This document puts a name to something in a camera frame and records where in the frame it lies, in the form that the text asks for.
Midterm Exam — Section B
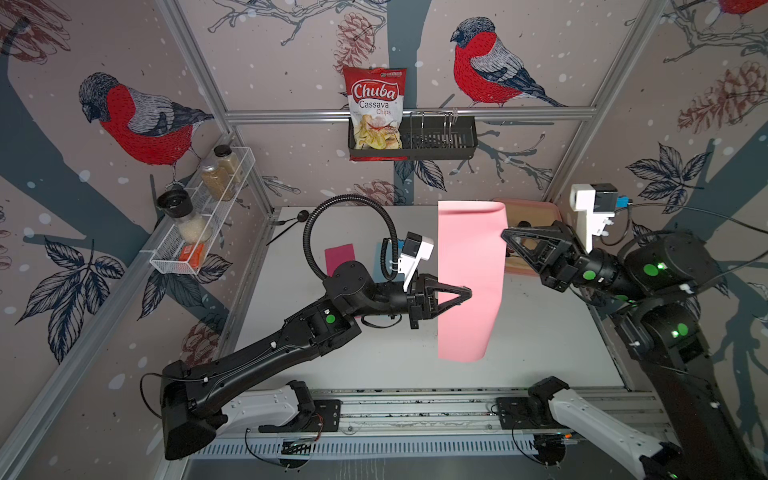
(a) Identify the pink plastic tray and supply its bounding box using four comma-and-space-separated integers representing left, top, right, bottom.
494, 199, 578, 278

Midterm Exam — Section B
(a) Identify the black corrugated cable hose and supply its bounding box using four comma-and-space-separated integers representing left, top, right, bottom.
302, 194, 400, 280

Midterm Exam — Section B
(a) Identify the magenta paper sheet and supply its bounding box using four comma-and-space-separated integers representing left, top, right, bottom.
324, 244, 356, 276

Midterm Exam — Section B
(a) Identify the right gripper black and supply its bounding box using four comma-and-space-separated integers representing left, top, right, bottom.
505, 223, 648, 307

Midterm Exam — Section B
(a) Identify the beige cloth napkin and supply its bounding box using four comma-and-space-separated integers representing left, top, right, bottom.
503, 203, 565, 274

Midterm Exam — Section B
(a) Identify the black spoon on table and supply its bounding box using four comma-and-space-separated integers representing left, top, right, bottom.
266, 210, 310, 246

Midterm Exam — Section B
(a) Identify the clear acrylic wall shelf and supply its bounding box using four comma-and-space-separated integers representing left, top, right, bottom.
150, 147, 255, 276

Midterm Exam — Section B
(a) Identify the light pink paper sheet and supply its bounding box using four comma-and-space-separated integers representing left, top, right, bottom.
437, 201, 508, 363

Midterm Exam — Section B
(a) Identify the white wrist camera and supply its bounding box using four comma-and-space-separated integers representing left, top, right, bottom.
569, 183, 630, 253
397, 232, 435, 292

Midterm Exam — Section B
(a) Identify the tan spice bottle rear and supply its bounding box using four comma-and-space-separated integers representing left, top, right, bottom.
213, 144, 243, 183

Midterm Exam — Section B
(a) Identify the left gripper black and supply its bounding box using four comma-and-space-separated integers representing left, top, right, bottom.
347, 271, 466, 332

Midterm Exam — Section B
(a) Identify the black wire wall basket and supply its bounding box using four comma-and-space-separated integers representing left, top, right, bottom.
348, 112, 478, 161

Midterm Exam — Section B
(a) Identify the small red box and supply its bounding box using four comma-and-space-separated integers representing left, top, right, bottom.
178, 243, 205, 270

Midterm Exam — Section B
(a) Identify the light blue paper sheet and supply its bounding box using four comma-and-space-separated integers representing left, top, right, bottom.
372, 241, 398, 283

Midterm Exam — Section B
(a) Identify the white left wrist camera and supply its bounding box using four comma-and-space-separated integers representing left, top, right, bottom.
397, 232, 435, 292

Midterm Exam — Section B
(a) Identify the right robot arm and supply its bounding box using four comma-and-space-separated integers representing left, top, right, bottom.
501, 221, 765, 479

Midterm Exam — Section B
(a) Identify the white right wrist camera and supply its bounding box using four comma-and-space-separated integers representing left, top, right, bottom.
569, 183, 630, 253

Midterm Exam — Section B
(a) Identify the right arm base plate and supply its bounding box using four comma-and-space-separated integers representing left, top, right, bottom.
492, 397, 572, 433

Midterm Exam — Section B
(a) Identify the tan spice bottle front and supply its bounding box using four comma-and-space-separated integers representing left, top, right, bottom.
200, 158, 234, 202

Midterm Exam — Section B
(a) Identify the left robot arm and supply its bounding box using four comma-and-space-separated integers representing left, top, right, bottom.
160, 261, 472, 460

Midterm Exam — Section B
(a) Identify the Chuba cassava chips bag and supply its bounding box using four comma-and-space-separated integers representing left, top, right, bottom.
342, 66, 407, 161

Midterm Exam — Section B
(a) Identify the tan spice bottle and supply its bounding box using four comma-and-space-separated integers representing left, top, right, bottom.
213, 144, 243, 183
200, 158, 234, 202

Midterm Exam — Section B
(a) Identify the black lid grinder jar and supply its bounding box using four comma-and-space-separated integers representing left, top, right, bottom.
156, 188, 212, 245

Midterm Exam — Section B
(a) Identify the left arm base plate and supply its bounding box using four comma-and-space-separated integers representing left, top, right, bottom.
286, 399, 342, 433

